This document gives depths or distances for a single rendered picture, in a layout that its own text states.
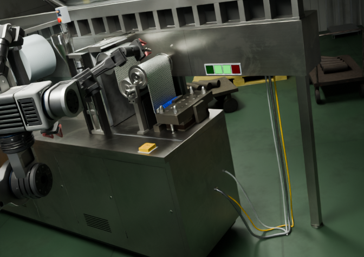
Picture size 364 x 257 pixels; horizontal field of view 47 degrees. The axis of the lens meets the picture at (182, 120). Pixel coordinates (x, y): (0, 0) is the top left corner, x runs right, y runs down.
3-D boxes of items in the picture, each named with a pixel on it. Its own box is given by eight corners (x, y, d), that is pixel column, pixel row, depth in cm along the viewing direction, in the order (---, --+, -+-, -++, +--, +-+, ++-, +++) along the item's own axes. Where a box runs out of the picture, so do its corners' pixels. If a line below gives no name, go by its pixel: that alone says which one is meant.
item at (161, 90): (154, 112, 256) (147, 84, 250) (176, 98, 273) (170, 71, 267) (154, 112, 256) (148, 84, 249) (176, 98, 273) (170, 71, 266)
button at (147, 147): (139, 151, 237) (138, 147, 236) (147, 146, 242) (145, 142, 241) (148, 152, 233) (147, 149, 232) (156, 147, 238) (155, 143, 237)
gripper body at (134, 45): (139, 61, 230) (129, 63, 224) (130, 45, 231) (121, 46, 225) (146, 54, 225) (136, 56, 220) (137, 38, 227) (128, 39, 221)
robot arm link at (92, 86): (77, 99, 172) (70, 89, 170) (87, 91, 181) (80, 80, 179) (95, 89, 168) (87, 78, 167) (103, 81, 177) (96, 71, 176)
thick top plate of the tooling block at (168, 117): (157, 123, 253) (155, 113, 251) (193, 98, 282) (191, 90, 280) (179, 125, 243) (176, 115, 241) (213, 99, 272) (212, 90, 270)
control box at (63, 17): (57, 24, 273) (52, 8, 270) (66, 21, 277) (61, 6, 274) (62, 24, 268) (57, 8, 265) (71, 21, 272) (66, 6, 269)
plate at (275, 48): (-10, 78, 407) (-21, 47, 396) (14, 68, 427) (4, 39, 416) (305, 77, 225) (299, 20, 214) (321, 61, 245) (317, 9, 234)
